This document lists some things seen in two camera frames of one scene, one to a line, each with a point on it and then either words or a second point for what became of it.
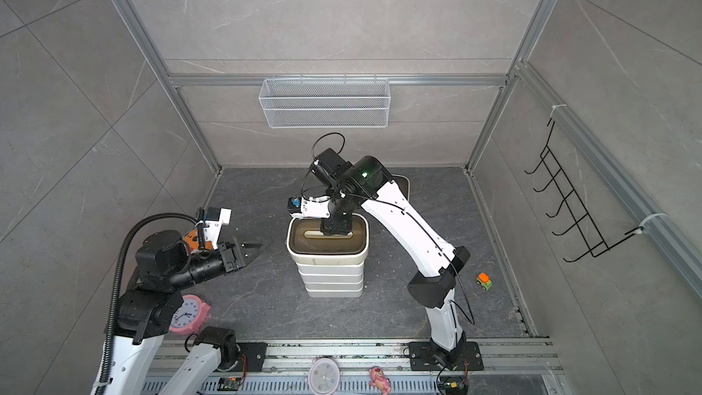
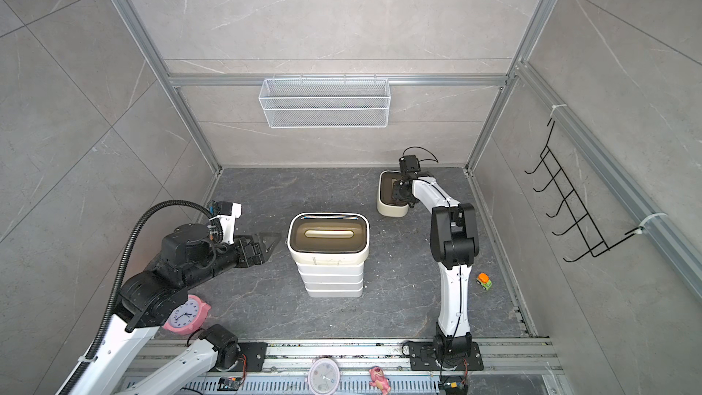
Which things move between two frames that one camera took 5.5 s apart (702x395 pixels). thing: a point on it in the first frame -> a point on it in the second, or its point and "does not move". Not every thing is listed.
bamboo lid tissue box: [335, 290] does not move
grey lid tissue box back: [331, 270] does not move
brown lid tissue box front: [306, 244] does not move
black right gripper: [334, 227] -> [398, 192]
